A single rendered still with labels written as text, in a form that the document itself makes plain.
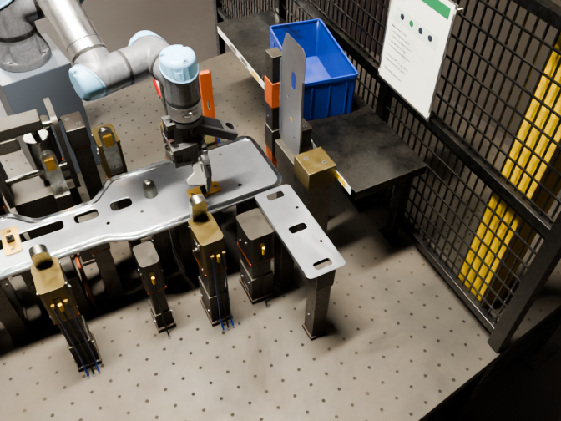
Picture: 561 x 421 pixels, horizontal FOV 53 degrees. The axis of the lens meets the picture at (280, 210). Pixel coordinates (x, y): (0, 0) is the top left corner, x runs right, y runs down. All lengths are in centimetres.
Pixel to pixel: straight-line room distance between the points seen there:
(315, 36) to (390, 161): 52
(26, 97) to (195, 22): 250
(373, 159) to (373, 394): 60
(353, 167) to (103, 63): 66
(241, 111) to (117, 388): 113
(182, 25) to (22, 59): 246
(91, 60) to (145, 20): 303
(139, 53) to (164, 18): 300
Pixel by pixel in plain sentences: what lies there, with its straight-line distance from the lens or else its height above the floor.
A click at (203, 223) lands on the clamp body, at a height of 105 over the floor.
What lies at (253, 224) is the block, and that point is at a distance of 140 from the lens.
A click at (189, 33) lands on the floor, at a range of 405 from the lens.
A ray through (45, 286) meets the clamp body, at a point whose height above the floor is 104.
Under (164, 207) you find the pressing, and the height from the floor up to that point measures 100.
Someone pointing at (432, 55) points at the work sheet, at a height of 131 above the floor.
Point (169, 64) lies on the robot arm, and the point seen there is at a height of 140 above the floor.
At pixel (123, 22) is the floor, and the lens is 425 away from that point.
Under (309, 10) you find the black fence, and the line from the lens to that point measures 188.
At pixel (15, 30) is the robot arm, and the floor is 122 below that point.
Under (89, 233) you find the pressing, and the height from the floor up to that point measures 100.
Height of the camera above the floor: 204
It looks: 48 degrees down
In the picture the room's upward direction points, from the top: 1 degrees clockwise
